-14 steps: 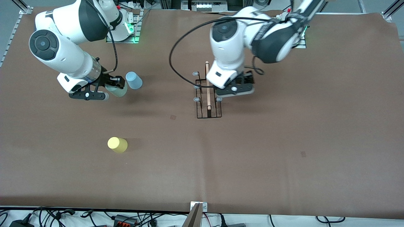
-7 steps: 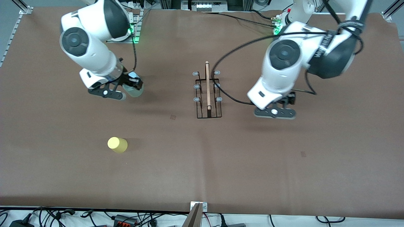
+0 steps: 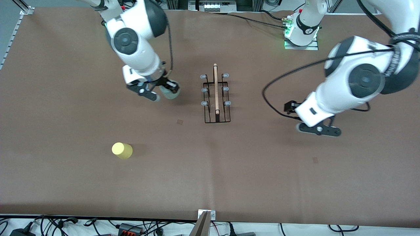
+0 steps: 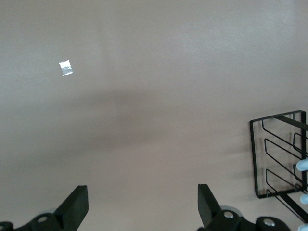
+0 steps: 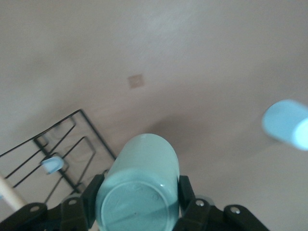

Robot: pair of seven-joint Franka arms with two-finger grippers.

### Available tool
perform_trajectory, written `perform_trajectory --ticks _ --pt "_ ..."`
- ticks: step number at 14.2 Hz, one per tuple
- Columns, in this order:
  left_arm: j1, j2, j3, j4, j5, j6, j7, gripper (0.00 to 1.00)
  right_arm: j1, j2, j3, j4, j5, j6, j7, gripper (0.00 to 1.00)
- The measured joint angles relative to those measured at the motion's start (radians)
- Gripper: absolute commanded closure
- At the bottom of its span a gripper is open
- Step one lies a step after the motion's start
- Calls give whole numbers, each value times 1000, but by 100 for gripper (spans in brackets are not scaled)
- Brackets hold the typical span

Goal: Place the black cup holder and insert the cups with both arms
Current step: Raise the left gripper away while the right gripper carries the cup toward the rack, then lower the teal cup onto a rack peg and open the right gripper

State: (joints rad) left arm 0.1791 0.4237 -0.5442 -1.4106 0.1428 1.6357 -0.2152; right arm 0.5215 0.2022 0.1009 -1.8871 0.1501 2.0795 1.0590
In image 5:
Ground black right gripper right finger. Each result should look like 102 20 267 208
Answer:
177 175 269 231

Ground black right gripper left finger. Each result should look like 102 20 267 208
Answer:
0 173 105 231

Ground black wire cup holder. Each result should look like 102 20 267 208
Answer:
0 109 118 210

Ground mint green plastic cup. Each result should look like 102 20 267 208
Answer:
95 133 180 231

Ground light blue plastic cup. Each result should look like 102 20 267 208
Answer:
261 99 308 152

